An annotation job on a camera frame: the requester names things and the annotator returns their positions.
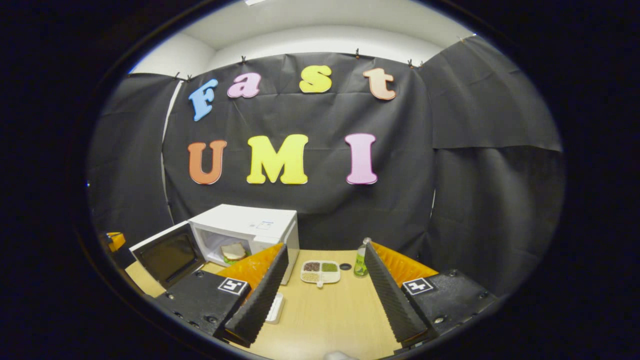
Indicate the green drink bottle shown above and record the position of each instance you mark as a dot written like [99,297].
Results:
[361,265]

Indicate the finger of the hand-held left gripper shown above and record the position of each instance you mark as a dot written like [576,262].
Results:
[116,241]

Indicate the white microwave oven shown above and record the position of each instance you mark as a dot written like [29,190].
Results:
[240,220]

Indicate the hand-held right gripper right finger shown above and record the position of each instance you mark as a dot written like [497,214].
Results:
[392,300]

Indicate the ceiling light panel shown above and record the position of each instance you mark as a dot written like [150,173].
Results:
[254,2]

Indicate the white divided dish of beans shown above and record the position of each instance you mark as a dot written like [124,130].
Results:
[320,272]

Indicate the bread and lettuce sandwich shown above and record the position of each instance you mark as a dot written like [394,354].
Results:
[234,251]

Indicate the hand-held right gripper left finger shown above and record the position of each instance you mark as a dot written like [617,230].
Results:
[260,300]

